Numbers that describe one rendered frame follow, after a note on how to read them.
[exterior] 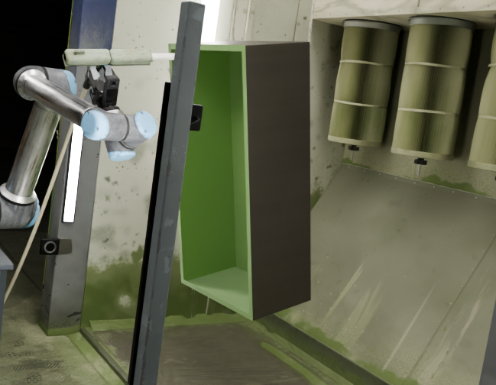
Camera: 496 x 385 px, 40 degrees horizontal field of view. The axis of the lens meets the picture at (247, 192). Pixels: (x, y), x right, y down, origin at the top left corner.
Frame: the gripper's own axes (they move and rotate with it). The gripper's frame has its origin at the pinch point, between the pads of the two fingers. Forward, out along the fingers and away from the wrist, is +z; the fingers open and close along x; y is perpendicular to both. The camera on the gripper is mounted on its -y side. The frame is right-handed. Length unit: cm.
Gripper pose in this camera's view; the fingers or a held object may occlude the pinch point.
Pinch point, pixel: (97, 59)
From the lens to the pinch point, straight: 245.5
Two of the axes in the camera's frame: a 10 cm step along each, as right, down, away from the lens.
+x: 8.5, -1.5, 5.1
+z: -3.0, -9.3, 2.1
